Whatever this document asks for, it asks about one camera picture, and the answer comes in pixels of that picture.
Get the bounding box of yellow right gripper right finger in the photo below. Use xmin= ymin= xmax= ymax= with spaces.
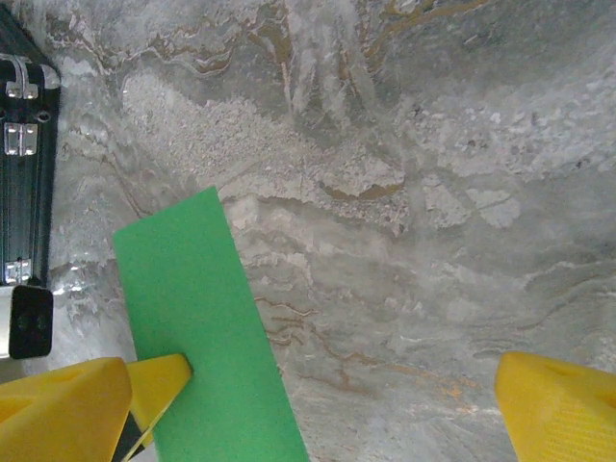
xmin=495 ymin=350 xmax=616 ymax=462

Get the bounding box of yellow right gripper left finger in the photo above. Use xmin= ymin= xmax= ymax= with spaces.
xmin=0 ymin=356 xmax=134 ymax=462

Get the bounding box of green cloth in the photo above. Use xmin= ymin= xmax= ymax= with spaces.
xmin=112 ymin=186 xmax=310 ymax=462

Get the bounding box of black case with metal latches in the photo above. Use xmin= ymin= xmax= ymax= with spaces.
xmin=0 ymin=4 xmax=63 ymax=290

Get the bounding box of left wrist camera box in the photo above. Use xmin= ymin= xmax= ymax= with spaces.
xmin=0 ymin=283 xmax=55 ymax=361

